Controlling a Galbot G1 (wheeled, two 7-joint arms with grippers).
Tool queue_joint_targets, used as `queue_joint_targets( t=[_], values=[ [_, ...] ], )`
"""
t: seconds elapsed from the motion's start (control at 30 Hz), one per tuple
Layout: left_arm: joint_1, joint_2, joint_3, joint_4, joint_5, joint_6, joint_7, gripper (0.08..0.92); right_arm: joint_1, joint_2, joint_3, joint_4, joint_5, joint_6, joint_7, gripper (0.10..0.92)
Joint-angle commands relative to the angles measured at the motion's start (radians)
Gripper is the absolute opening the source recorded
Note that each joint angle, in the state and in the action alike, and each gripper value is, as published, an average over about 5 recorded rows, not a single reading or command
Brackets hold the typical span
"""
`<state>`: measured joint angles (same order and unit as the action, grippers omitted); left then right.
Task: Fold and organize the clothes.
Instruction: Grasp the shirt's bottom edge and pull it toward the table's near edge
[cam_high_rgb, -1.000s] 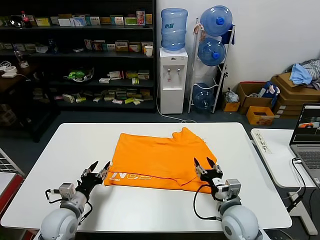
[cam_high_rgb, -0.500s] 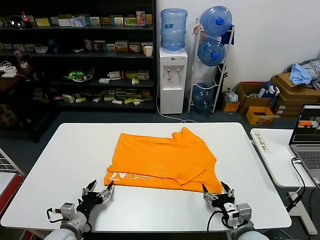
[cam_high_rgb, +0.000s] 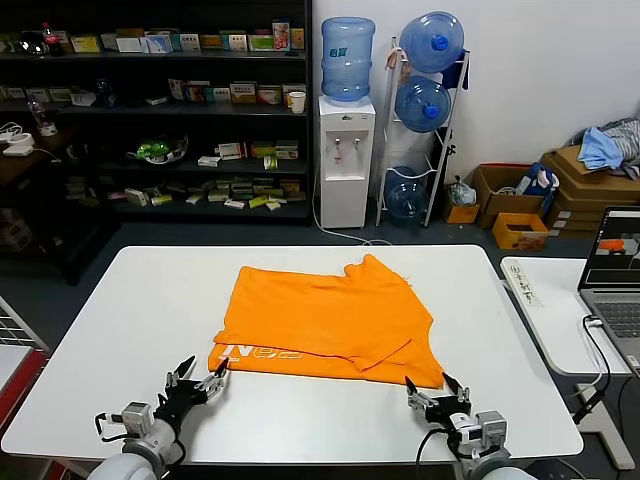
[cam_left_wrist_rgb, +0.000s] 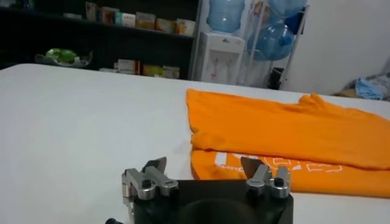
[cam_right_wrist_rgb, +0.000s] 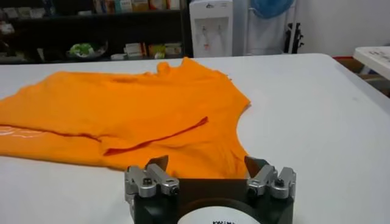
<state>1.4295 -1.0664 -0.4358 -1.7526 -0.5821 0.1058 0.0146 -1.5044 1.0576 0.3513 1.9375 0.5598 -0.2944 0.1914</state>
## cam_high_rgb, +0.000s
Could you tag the blue plastic bottle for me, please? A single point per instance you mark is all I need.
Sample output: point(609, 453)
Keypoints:
point(105, 92)

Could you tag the open brown cardboard box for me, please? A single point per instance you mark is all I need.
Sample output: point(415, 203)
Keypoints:
point(500, 195)

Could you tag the pale yellow white box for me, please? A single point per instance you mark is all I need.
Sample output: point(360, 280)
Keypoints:
point(86, 43)

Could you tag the handwritten paper label strip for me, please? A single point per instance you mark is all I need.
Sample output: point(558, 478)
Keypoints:
point(525, 287)

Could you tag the small yellow cardboard box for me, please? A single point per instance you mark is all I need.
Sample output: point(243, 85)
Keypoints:
point(462, 214)

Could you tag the stack of brown cartons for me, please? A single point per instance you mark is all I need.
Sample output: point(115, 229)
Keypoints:
point(580, 200)

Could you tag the pile of blue clothes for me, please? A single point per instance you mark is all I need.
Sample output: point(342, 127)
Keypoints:
point(605, 147)

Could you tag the tall white red box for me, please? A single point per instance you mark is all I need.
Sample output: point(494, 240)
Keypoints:
point(175, 90)

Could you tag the orange t-shirt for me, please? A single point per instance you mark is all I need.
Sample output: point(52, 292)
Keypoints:
point(325, 320)

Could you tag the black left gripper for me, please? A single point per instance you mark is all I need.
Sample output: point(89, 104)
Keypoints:
point(182, 402)

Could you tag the tall colourful box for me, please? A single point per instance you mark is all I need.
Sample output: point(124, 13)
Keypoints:
point(281, 35)

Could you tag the white blue box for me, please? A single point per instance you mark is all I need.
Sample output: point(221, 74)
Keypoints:
point(157, 43)

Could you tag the bowl of green fruit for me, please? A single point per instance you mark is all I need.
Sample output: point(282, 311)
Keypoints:
point(157, 149)

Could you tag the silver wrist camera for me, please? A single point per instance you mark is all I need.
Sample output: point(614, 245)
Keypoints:
point(487, 427)
point(137, 417)

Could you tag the white metal jug rack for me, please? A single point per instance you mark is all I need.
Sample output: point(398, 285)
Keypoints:
point(440, 165)

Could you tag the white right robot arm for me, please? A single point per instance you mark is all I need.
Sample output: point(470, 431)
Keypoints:
point(490, 457)

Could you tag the black shelving unit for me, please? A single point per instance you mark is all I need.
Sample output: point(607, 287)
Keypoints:
point(150, 122)

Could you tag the crumpled plastic bag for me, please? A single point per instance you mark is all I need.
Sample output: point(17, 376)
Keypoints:
point(461, 192)

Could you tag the cream white box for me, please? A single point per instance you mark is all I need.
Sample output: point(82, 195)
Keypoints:
point(136, 197)

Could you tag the brown wooden desk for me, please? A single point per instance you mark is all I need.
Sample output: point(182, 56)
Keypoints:
point(30, 167)

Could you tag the colourful medicine box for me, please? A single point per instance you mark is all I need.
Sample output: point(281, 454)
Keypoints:
point(195, 93)

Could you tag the cola bottle red cap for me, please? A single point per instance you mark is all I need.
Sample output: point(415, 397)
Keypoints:
point(52, 42)

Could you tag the yellow green medicine box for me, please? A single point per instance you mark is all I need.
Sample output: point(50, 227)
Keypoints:
point(270, 95)

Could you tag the yellow white medicine box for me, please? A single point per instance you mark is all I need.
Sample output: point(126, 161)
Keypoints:
point(244, 93)

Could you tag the wide green white box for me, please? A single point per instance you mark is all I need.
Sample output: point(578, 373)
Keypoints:
point(261, 43)

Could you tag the red white medicine box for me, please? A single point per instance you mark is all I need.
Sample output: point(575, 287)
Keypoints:
point(231, 151)

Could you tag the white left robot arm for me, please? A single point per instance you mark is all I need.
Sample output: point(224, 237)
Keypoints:
point(145, 450)

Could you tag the blue white bag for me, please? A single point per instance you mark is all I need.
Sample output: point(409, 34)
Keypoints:
point(540, 180)

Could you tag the clear glass bowl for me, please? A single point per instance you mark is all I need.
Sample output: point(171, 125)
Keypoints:
point(31, 44)

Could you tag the orange cardboard box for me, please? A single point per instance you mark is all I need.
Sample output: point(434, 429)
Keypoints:
point(520, 240)

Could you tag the labelled blue water jug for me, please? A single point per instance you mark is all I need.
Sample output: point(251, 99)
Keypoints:
point(347, 60)

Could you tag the grey laptop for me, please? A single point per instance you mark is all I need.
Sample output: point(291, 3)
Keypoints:
point(615, 310)

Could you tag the small bright green box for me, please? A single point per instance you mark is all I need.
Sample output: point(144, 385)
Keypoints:
point(270, 162)

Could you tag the white charger device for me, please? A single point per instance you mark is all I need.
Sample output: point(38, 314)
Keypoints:
point(19, 145)

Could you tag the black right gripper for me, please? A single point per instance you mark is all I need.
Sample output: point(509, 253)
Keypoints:
point(447, 407)

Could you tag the white side table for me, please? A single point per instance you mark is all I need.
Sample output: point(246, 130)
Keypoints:
point(555, 320)

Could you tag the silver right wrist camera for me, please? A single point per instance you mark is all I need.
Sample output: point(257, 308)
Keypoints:
point(487, 427)

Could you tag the white paper cup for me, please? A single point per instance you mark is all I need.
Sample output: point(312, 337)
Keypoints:
point(297, 102)

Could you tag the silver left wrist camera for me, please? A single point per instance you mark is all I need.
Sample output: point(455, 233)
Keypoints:
point(137, 417)

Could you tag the plain white box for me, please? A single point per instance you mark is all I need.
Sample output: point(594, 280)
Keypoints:
point(129, 45)

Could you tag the flat white red box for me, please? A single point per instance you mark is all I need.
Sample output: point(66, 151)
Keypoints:
point(235, 203)

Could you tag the beige hanging cloth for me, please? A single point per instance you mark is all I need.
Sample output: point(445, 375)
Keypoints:
point(395, 62)

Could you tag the flat bright green box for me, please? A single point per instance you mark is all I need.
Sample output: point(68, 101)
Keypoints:
point(259, 202)

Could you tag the white water dispenser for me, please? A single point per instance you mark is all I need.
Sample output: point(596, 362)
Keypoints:
point(345, 200)

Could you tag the red cabinet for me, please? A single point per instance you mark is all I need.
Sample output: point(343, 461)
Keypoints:
point(20, 385)

